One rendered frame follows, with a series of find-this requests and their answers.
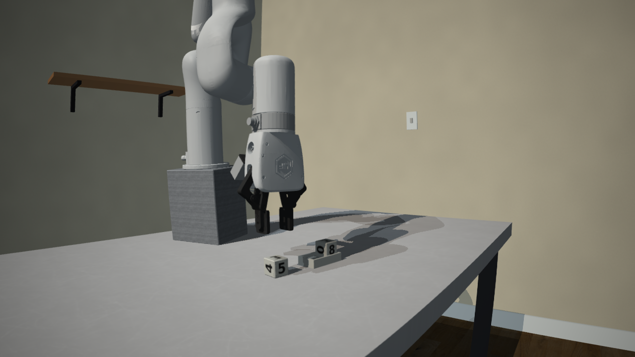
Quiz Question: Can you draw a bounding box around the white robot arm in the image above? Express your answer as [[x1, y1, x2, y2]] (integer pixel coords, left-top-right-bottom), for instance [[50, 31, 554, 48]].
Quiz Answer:
[[181, 0, 295, 170]]

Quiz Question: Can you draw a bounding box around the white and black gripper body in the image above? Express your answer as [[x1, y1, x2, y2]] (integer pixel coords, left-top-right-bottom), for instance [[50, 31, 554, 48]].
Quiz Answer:
[[245, 129, 304, 192]]

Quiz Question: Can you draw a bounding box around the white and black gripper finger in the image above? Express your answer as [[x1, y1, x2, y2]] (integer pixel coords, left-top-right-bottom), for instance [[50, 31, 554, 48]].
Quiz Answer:
[[237, 166, 270, 234], [279, 184, 307, 231]]

